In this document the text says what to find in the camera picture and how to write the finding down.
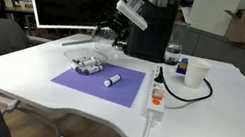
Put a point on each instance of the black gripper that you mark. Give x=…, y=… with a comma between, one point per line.
x=118, y=23

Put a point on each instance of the clear plastic lid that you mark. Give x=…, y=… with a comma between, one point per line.
x=104, y=43

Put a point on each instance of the clear plastic container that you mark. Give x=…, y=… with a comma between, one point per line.
x=71, y=52

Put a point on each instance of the round metal drip tray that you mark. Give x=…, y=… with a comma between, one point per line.
x=118, y=48

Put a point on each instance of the silver monitor stand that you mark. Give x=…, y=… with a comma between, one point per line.
x=78, y=42

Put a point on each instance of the black coffee machine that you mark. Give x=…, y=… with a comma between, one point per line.
x=151, y=39

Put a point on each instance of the white tube with dark cap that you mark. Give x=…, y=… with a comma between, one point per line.
x=94, y=69

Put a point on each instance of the white tube with purple band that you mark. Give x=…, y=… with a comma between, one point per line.
x=111, y=81

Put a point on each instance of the white tube with purple cap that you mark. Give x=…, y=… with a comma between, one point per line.
x=77, y=68

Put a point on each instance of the purple mat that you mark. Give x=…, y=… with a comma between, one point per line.
x=118, y=91

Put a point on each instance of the blue yellow toy block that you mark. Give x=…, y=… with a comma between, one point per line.
x=182, y=67

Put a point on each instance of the white power strip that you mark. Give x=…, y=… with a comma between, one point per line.
x=155, y=110

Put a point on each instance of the white paper cup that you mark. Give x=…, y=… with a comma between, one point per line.
x=196, y=74

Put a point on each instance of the wooden background desk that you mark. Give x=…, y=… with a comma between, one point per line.
x=14, y=10

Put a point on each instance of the white board panel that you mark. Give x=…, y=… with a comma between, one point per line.
x=213, y=12

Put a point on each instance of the white leg with caster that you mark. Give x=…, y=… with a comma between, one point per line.
x=52, y=123

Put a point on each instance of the grey cabinet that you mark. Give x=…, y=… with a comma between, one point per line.
x=232, y=57

